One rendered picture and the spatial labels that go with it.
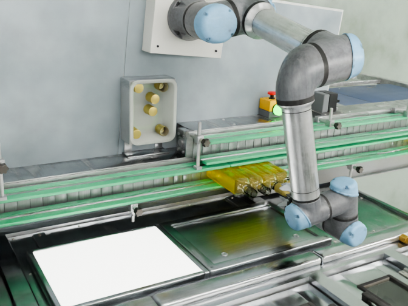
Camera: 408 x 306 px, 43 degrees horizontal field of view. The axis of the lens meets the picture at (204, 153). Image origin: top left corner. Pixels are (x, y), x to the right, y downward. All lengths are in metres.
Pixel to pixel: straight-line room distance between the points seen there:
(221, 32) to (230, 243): 0.66
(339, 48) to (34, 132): 0.98
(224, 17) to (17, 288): 0.96
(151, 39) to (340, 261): 0.94
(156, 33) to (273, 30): 0.43
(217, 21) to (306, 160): 0.52
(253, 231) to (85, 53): 0.80
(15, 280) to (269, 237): 0.78
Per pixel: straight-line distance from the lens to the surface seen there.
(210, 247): 1.63
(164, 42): 1.77
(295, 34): 1.46
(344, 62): 1.34
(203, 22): 1.58
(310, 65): 1.28
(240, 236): 1.71
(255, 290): 1.49
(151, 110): 1.80
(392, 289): 1.66
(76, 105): 1.77
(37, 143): 1.77
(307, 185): 1.37
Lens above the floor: 2.40
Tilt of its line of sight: 54 degrees down
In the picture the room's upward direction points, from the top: 120 degrees clockwise
